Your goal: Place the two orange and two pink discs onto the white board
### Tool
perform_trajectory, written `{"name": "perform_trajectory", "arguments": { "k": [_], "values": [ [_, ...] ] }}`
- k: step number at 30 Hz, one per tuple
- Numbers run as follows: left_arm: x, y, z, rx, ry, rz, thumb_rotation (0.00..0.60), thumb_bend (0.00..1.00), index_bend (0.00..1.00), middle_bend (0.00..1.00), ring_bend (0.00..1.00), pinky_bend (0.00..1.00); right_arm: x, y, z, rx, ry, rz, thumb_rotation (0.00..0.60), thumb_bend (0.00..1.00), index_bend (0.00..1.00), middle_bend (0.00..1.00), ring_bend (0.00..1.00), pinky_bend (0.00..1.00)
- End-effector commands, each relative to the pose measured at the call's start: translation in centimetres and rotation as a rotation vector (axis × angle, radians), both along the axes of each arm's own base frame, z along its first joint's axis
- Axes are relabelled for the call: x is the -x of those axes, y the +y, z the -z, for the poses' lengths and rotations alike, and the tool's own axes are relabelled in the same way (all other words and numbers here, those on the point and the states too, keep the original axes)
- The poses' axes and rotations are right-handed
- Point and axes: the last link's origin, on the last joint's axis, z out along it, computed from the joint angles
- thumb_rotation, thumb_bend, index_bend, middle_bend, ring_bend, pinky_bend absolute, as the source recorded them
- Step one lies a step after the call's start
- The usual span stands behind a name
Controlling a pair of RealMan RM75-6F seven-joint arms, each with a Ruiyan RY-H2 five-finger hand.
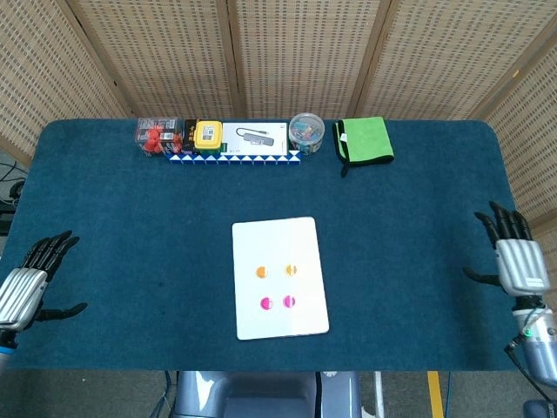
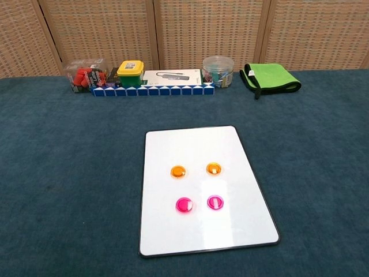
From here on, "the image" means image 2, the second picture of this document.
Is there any orange-yellow round magnet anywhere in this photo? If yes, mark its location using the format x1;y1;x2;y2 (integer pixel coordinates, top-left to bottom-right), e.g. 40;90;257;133
170;164;187;180
206;162;223;176

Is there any pink-red round magnet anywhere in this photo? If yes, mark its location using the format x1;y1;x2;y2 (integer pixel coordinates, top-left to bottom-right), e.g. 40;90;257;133
175;197;194;214
206;194;224;211

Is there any white magnetic board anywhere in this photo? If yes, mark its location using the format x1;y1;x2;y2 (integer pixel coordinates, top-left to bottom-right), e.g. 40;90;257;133
138;125;281;257

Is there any white USB hub box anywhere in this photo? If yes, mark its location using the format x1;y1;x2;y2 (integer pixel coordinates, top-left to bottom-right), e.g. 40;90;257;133
141;69;203;87

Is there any clear round jar of clips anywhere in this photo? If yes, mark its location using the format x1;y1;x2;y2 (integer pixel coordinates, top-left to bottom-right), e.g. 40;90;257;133
201;56;234;89

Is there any yellow-lidded green container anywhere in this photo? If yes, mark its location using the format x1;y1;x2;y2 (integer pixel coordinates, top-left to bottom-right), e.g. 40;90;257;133
116;60;145;88

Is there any small black box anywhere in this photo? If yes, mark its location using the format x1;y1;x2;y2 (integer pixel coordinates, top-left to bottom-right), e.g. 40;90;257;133
105;67;122;88

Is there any green microfiber cloth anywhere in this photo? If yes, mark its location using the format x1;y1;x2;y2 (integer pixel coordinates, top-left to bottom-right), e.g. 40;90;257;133
239;62;302;100

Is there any woven wooden folding screen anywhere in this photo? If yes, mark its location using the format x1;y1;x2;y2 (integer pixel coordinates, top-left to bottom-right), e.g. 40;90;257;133
0;0;369;79

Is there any dark blue table mat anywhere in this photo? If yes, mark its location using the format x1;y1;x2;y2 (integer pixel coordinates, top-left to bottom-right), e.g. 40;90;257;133
0;68;369;277

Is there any clear box of red capsules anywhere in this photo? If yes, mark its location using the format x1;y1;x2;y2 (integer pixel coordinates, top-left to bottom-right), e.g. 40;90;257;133
63;58;107;94

